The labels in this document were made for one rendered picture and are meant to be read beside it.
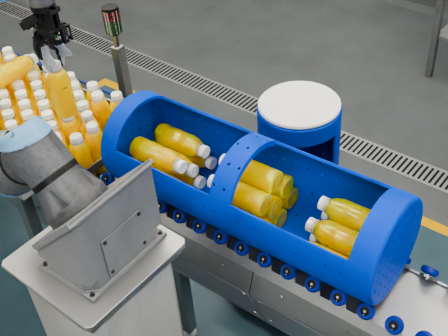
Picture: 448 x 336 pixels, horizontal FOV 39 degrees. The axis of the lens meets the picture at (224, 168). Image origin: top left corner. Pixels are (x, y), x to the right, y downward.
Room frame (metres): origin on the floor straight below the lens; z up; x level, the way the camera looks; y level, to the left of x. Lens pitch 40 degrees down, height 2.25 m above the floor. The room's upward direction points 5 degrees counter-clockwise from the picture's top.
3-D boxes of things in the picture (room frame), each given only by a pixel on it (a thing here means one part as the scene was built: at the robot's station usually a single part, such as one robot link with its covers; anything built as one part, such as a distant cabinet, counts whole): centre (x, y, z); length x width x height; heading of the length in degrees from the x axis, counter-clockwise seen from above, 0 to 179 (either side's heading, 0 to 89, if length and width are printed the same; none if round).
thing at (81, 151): (1.61, 0.45, 0.98); 0.07 x 0.07 x 0.17
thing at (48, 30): (1.65, 0.45, 1.44); 0.09 x 0.08 x 0.12; 50
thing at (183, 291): (1.61, 0.20, 0.31); 0.06 x 0.06 x 0.63; 50
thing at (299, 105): (1.75, -0.27, 1.03); 0.28 x 0.28 x 0.01
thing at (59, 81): (1.67, 0.48, 1.21); 0.07 x 0.07 x 0.17
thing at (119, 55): (2.13, 0.36, 0.55); 0.04 x 0.04 x 1.10; 50
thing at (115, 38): (2.13, 0.36, 1.18); 0.06 x 0.06 x 0.16
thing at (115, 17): (2.13, 0.36, 1.23); 0.06 x 0.06 x 0.04
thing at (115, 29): (2.13, 0.36, 1.18); 0.06 x 0.06 x 0.05
